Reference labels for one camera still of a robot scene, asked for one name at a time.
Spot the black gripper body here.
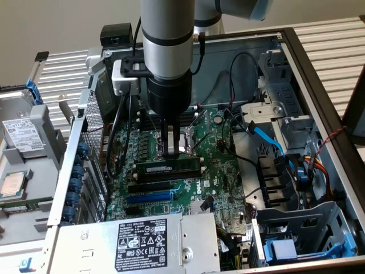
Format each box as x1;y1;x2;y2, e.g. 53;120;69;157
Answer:
146;70;193;120

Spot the black RAM slot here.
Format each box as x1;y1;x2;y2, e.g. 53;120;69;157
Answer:
136;114;200;126
136;110;200;120
134;171;206;185
133;168;206;179
136;104;200;115
137;119;200;131

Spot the CPU socket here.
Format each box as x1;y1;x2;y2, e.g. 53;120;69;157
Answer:
153;125;199;166

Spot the green motherboard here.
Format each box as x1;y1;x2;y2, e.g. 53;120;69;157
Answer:
105;107;253;229

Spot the long black expansion slot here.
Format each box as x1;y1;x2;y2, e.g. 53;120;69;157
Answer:
127;180;173;194

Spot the blue expansion slot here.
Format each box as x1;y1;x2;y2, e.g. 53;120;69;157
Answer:
126;190;175;205

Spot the silver chipset heatsink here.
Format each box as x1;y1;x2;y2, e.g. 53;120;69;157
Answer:
188;199;216;215

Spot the grey open PC case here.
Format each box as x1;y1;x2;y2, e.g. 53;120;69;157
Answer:
47;27;365;274

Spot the short black expansion slot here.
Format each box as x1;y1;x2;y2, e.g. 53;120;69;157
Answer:
124;205;142;217

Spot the black box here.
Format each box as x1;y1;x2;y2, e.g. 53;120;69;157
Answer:
100;24;135;48

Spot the silver case latch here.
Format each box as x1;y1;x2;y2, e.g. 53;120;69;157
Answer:
85;47;106;76

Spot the blue slot latch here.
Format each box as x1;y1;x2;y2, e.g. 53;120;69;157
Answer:
69;178;84;192
76;141;92;157
66;191;81;207
62;205;77;223
71;164;86;179

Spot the black fan shroud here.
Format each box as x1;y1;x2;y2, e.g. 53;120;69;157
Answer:
256;153;302;209

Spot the grey metal disk bay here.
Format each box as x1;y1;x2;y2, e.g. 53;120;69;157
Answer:
258;49;317;152

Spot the silver power supply with label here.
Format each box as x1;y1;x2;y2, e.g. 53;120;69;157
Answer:
47;211;222;274

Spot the grey parts rack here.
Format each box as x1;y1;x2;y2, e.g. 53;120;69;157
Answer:
0;103;67;246

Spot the blue plastic disk caddy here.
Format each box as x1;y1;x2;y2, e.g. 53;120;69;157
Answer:
263;233;357;264

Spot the silver hard disk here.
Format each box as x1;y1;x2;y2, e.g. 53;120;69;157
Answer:
0;88;48;159

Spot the large grey drive cage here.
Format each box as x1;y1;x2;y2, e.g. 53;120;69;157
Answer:
250;201;359;268

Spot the silver CPU chip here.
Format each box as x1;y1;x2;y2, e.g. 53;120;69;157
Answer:
0;170;32;198

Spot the dark brown panel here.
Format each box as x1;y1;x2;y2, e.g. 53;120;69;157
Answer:
340;64;365;147

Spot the small blue clip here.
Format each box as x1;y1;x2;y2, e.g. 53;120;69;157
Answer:
18;256;37;274

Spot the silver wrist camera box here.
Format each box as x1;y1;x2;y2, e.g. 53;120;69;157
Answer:
111;56;151;97

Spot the thin black wire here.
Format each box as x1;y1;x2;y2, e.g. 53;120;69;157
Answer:
199;70;232;105
225;144;259;172

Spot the thin black cable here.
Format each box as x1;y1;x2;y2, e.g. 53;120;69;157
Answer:
191;31;206;75

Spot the looped black wire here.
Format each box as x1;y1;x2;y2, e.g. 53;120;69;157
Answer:
229;52;261;105

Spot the thick black cable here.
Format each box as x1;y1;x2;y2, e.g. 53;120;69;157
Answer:
104;17;143;180

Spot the thin red wire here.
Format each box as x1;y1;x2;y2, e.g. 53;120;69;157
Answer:
81;124;108;134

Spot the grey wire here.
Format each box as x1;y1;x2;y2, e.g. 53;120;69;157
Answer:
228;185;262;201

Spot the silver drive bracket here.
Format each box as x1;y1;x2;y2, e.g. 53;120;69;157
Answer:
240;102;286;122

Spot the light blue SATA wire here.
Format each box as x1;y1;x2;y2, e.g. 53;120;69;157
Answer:
245;120;297;178

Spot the silver expansion card bracket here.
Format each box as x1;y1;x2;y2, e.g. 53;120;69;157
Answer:
58;94;76;126

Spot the blue wire plug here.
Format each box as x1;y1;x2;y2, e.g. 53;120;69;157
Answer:
295;167;311;185

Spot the silver post with black cap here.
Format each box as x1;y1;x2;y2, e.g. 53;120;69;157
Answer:
27;50;50;82

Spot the blue disk rail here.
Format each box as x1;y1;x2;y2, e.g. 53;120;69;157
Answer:
26;77;44;105

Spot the yellow red black wire bundle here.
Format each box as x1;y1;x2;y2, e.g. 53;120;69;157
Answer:
302;154;336;202

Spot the twisted red black wire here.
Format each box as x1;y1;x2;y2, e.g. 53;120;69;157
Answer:
312;125;348;165

